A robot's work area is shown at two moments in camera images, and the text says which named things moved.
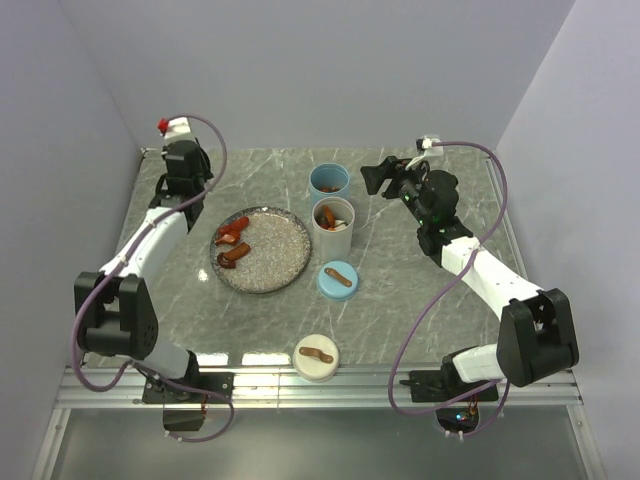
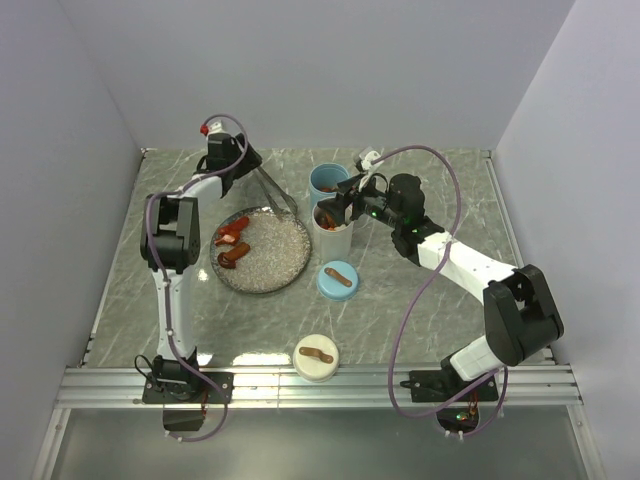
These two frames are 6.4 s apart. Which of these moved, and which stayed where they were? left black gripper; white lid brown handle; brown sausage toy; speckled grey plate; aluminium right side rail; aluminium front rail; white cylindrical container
Moved: left black gripper
Stayed: aluminium right side rail; white lid brown handle; speckled grey plate; white cylindrical container; aluminium front rail; brown sausage toy
